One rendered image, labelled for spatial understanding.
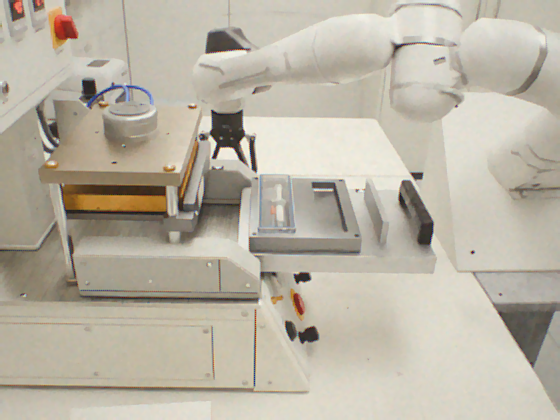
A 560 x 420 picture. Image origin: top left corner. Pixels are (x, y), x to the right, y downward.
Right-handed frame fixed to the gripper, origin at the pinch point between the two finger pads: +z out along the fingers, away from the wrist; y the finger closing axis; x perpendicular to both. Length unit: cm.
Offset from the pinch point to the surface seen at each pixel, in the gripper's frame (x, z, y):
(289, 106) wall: 205, 44, 4
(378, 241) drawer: -49, -17, 31
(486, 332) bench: -42, 6, 54
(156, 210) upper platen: -55, -24, -1
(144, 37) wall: 194, 3, -81
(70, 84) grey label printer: 40, -13, -56
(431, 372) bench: -53, 6, 42
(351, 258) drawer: -53, -16, 27
